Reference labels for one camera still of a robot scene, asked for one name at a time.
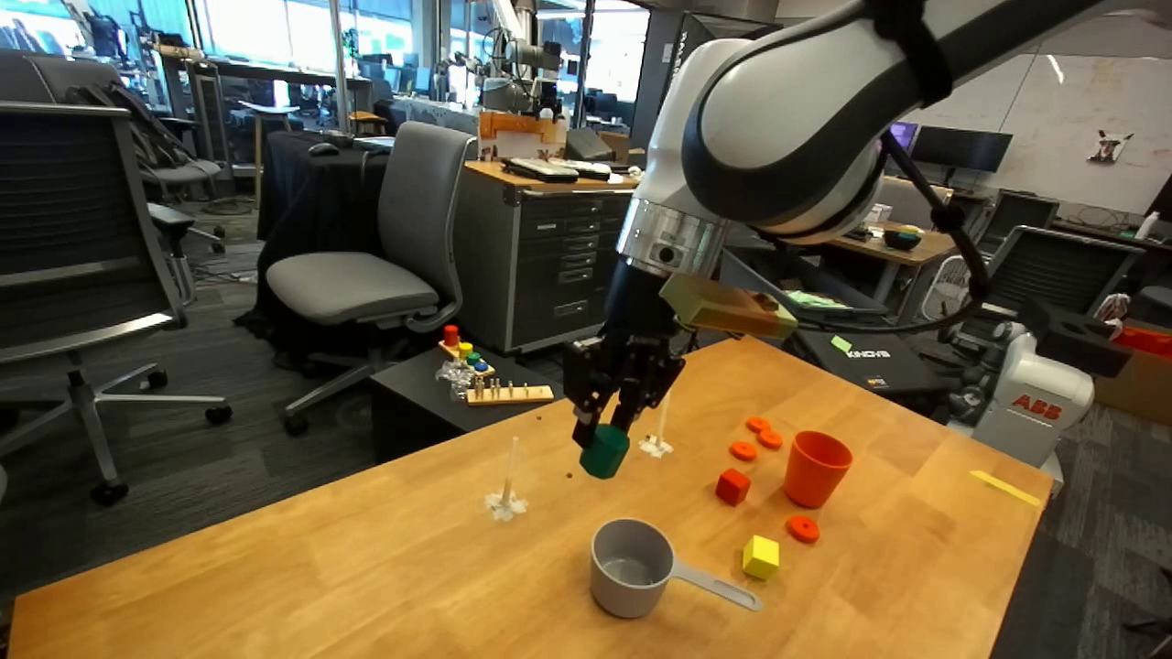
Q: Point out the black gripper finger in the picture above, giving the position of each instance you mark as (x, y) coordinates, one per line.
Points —
(626, 408)
(588, 414)

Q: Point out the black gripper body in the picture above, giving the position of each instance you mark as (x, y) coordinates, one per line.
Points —
(631, 355)

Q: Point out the green block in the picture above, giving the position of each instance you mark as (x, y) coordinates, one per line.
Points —
(603, 453)

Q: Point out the red block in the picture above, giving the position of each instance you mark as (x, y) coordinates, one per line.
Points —
(729, 485)

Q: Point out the yellow block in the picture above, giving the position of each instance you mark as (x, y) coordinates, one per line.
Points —
(758, 557)

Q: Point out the white ABB robot base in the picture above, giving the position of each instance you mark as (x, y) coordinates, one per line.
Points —
(1034, 400)

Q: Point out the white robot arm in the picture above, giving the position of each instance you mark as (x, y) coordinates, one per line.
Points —
(779, 134)

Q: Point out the gray measuring cup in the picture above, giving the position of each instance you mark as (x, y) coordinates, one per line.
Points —
(635, 562)

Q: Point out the orange plastic cup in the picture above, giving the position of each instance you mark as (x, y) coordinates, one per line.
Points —
(814, 472)

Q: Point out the orange disc near cup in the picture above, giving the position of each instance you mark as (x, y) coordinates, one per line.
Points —
(804, 529)

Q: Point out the orange disc far left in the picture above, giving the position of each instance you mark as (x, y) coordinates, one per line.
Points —
(743, 453)

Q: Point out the orange disc far middle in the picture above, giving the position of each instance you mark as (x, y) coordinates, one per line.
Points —
(758, 428)

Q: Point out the clear plastic stand left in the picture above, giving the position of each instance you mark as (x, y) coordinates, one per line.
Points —
(507, 502)

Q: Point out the orange disc far right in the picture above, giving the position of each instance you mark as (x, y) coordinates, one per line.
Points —
(770, 441)

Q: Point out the gray drawer cabinet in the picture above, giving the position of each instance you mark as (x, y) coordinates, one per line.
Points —
(536, 258)

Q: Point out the black low side table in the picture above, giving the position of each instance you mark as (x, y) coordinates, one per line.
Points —
(414, 408)

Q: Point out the gray office chair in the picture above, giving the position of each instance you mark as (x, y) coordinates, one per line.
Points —
(408, 289)

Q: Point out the black mesh office chair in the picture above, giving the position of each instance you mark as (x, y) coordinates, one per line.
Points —
(79, 270)

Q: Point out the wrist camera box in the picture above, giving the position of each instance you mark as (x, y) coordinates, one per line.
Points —
(721, 308)

